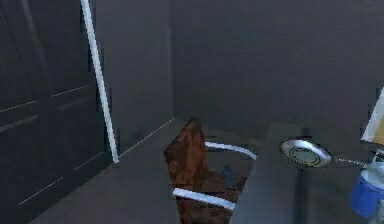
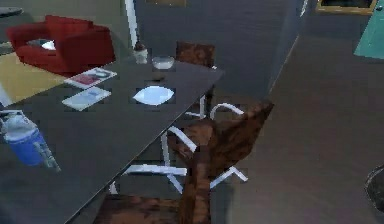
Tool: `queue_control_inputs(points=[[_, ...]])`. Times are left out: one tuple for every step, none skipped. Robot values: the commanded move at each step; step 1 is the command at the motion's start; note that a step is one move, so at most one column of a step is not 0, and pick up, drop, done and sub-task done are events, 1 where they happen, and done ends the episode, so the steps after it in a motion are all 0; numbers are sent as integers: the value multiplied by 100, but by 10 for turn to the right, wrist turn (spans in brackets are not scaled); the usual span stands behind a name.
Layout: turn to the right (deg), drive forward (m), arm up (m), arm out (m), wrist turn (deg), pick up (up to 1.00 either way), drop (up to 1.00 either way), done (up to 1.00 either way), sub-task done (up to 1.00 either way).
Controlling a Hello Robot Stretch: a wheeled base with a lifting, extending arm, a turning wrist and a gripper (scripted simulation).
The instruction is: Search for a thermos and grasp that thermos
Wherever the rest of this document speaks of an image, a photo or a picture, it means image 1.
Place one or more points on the brown chair with white armrests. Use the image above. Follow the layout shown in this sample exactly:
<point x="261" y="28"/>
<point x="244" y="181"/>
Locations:
<point x="186" y="160"/>

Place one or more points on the dark panelled room door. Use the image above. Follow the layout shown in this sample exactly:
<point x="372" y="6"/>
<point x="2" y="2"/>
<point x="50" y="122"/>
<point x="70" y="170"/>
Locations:
<point x="50" y="100"/>

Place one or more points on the blue and clear bottle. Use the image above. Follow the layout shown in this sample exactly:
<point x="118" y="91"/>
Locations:
<point x="366" y="193"/>

